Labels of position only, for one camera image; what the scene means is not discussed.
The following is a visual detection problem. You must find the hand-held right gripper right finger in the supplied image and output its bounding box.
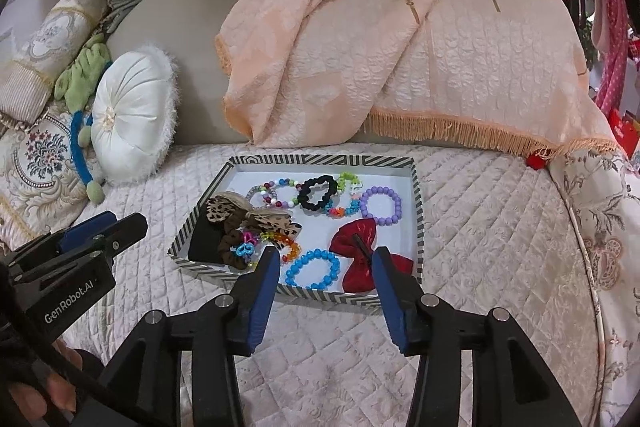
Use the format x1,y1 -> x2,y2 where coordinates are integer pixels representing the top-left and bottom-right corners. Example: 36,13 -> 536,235
371,246 -> 583,427

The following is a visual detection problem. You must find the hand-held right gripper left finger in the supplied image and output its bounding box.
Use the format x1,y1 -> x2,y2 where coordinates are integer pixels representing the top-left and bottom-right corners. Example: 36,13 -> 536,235
102,246 -> 282,427

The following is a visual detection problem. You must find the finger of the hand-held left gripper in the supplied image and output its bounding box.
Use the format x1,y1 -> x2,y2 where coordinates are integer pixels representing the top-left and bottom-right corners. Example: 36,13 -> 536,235
7,213 -> 120,265
12,213 -> 149,280

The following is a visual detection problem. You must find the blue bead bracelet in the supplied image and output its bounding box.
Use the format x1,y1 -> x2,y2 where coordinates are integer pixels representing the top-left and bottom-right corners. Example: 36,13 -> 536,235
283,248 -> 342,289

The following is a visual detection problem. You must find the orange translucent bead bracelet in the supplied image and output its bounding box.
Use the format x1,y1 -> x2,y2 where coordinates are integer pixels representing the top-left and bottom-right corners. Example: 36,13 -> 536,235
265,231 -> 302,265

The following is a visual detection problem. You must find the striped rim white tray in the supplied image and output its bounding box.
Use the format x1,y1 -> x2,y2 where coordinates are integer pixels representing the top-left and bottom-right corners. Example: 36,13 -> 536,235
166,154 -> 426,308

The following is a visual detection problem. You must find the purple bead bracelet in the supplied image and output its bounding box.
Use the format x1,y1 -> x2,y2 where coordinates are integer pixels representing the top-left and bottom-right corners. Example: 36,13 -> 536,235
359,187 -> 402,227

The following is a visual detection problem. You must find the brown scrunchie with leopard bow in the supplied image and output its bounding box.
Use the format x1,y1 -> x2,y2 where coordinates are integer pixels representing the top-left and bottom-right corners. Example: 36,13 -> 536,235
202,191 -> 303,269

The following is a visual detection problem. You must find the black scrunchie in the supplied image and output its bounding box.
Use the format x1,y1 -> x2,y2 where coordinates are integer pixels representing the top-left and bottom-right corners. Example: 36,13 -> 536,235
297,174 -> 341,212

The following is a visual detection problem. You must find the white red bead bracelet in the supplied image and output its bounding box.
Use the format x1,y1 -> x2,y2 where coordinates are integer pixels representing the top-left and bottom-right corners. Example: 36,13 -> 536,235
246,183 -> 281,209

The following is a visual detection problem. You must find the multicolour bead bracelet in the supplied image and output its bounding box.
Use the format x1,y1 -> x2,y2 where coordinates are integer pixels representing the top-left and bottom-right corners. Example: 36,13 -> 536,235
264,178 -> 301,208

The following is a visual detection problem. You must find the green blue charm bracelet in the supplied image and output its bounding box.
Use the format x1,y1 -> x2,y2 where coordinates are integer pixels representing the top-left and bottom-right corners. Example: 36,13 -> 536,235
322,172 -> 362,218

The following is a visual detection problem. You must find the person's left hand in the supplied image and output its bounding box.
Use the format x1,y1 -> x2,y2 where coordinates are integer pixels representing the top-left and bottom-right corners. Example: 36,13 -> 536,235
0,339 -> 86,427

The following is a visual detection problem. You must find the red satin bow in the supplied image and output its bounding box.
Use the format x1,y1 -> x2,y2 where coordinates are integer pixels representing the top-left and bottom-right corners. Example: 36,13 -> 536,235
328,220 -> 415,294

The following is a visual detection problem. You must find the black cloth piece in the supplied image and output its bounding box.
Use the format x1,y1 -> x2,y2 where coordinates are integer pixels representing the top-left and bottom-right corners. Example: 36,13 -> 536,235
187,219 -> 226,264

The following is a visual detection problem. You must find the cream floral needlepoint cushion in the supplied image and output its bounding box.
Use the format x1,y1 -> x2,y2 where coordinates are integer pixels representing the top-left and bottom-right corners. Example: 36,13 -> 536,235
0,109 -> 101,253

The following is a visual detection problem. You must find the green blue plush toy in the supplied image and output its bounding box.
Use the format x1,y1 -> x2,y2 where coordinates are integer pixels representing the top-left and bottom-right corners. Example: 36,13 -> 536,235
54,34 -> 113,205

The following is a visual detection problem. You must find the white round satin cushion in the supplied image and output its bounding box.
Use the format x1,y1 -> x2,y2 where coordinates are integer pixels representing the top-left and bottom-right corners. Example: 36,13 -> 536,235
91,46 -> 178,186

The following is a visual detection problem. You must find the cream quilted bed cover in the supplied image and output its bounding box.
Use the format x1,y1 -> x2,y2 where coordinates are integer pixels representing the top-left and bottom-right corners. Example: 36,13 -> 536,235
0,142 -> 601,427

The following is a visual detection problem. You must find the beige striped bolster pillow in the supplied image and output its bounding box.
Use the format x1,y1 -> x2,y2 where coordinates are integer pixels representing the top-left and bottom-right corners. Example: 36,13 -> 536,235
0,0 -> 108,122

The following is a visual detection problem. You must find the small red object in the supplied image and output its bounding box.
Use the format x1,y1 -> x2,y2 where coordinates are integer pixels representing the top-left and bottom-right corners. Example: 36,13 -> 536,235
526,147 -> 551,170

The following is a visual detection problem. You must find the beige upholstered backrest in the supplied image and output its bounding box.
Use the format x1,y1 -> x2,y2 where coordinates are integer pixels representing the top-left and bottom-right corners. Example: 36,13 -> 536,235
107,0 -> 251,148

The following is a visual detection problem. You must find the cream floral embroidered cushion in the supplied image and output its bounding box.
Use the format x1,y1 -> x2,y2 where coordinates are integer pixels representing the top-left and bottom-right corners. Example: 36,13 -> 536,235
547,149 -> 640,427

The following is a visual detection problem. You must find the peach fringed blanket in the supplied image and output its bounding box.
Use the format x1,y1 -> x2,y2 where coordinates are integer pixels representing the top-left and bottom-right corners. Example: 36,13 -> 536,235
215,0 -> 623,158

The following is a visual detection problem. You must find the red box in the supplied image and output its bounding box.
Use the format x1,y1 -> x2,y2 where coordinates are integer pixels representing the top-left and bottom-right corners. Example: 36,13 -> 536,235
607,109 -> 640,152

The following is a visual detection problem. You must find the pink polka dot garment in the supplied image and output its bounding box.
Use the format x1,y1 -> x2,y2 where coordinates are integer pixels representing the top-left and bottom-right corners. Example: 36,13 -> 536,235
592,0 -> 640,118

